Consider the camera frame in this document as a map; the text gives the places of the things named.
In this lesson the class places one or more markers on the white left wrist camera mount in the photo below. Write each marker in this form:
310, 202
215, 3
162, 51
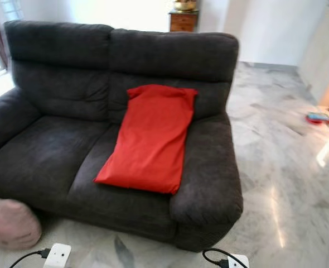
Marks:
57, 255

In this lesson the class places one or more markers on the dark fabric sofa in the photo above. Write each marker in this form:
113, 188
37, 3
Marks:
53, 156

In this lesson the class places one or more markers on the red dish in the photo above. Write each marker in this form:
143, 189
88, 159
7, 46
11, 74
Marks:
316, 118

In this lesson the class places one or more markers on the brass pot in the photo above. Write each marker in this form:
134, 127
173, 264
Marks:
184, 5

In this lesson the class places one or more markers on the small wooden cabinet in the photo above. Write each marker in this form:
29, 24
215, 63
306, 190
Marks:
183, 22

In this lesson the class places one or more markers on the glass block window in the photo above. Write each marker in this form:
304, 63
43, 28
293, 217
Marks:
11, 8

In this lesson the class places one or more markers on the white cabinet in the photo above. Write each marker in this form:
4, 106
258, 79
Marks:
323, 50

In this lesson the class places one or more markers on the red pillow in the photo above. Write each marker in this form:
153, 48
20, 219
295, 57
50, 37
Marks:
150, 139

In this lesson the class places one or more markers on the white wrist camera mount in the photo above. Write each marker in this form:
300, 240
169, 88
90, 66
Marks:
238, 261
57, 255

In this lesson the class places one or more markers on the pink plush pillow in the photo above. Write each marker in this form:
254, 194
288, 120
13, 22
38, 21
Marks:
8, 223

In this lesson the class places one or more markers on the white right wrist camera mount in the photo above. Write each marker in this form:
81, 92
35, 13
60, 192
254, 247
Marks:
238, 261

